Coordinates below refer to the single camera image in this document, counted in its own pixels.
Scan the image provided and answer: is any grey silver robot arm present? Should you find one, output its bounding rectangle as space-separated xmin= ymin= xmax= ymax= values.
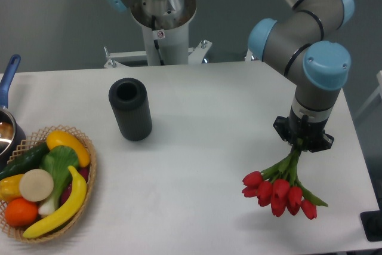
xmin=106 ymin=0 xmax=355 ymax=152

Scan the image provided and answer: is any dark red vegetable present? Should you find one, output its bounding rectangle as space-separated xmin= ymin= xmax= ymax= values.
xmin=60 ymin=167 xmax=90 ymax=206

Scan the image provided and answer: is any green bok choy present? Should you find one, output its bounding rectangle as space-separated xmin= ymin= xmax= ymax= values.
xmin=38 ymin=145 xmax=79 ymax=217

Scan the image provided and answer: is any blue handled saucepan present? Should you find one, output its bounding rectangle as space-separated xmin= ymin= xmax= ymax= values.
xmin=1 ymin=54 xmax=26 ymax=171

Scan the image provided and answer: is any black device at edge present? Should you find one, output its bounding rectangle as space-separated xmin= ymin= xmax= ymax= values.
xmin=360 ymin=210 xmax=382 ymax=242

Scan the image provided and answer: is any yellow banana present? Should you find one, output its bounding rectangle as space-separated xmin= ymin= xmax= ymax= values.
xmin=22 ymin=165 xmax=87 ymax=239

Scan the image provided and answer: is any beige round slice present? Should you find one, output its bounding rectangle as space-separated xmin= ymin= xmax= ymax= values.
xmin=19 ymin=169 xmax=54 ymax=202

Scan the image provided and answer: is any yellow squash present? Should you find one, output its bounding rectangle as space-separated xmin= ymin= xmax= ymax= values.
xmin=46 ymin=130 xmax=91 ymax=168

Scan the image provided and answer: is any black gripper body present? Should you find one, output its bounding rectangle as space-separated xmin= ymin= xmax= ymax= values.
xmin=273 ymin=109 xmax=334 ymax=153

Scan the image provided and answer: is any woven wicker basket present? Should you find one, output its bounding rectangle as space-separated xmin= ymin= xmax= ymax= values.
xmin=1 ymin=125 xmax=97 ymax=244

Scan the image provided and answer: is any orange fruit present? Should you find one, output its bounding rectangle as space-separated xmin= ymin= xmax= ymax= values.
xmin=4 ymin=198 xmax=38 ymax=227

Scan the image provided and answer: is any white frame at right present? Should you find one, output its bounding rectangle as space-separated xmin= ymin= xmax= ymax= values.
xmin=354 ymin=71 xmax=381 ymax=123

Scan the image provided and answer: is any red tulip bouquet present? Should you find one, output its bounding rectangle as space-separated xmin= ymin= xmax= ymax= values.
xmin=242 ymin=146 xmax=328 ymax=220

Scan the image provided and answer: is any yellow bell pepper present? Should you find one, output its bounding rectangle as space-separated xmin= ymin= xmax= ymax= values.
xmin=0 ymin=174 xmax=24 ymax=202

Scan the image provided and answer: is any dark grey ribbed vase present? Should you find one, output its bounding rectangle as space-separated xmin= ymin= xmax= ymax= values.
xmin=108 ymin=78 xmax=152 ymax=142

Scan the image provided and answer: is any green cucumber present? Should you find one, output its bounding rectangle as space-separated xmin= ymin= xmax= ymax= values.
xmin=1 ymin=142 xmax=50 ymax=180

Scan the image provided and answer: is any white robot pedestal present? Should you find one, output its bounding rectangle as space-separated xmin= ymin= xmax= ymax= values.
xmin=103 ymin=0 xmax=213 ymax=69

